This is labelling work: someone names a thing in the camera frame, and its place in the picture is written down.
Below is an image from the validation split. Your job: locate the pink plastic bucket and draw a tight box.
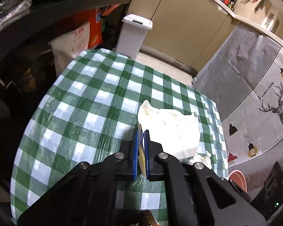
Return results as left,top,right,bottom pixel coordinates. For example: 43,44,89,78
229,170,247,193

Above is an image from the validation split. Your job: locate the small white tissue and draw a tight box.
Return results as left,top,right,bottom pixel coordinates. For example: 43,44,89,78
188,151,212,169

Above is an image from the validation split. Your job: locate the white pedal trash bin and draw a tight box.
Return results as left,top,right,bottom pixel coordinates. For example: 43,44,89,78
115,14,153,60

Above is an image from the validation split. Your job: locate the beige kitchen cabinet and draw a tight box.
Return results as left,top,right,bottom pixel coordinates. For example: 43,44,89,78
128,0,238,73

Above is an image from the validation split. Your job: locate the green white checkered tablecloth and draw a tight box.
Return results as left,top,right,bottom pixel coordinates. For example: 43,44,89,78
10,49,228,219

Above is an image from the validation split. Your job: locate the red black snack wrapper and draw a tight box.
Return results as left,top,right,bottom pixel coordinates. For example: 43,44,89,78
121,210,160,226

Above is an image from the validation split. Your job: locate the white printed bag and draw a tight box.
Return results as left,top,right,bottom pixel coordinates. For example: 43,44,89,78
49,22,90,76

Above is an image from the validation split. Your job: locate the grey deer print cloth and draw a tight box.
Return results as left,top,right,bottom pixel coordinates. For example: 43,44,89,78
191,21,283,201

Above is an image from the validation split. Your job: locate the red orange bag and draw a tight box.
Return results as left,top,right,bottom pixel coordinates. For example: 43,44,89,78
71,9,102,48

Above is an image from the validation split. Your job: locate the black metal storage shelf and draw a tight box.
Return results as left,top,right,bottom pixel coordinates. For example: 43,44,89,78
0,0,131,93

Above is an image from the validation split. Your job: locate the clear plastic bag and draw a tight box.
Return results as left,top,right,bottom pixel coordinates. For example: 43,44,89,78
0,0,32,27

